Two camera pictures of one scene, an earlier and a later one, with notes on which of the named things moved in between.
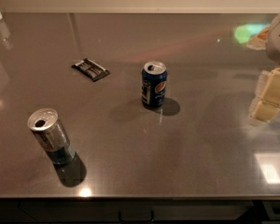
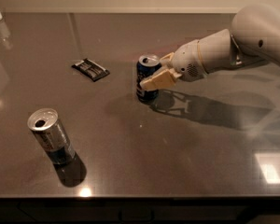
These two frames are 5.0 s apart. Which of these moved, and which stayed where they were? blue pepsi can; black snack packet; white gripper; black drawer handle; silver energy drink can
Moved: white gripper; blue pepsi can
Stayed: silver energy drink can; black snack packet; black drawer handle
